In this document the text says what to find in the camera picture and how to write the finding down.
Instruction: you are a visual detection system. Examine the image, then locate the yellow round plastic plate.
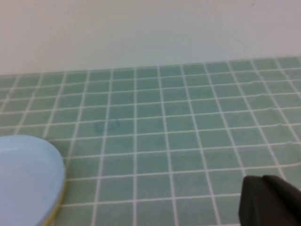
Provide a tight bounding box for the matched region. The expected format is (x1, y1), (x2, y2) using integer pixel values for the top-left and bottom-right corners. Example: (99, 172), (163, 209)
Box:
(41, 180), (69, 226)

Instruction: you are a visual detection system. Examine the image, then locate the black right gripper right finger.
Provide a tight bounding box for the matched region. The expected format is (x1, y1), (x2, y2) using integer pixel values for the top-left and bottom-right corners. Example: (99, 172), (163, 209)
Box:
(261, 175), (301, 226)

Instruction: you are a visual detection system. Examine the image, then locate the light blue round plastic plate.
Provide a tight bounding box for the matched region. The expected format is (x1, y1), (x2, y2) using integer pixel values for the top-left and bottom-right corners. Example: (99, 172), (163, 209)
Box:
(0, 134), (66, 226)

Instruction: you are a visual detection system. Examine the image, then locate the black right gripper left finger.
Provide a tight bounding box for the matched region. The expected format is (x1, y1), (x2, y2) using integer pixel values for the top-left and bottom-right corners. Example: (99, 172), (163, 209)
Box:
(238, 175), (292, 226)

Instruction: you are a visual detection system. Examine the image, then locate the green white-checked tablecloth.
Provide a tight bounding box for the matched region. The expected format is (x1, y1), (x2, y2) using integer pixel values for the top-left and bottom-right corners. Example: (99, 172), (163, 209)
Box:
(0, 55), (301, 226)

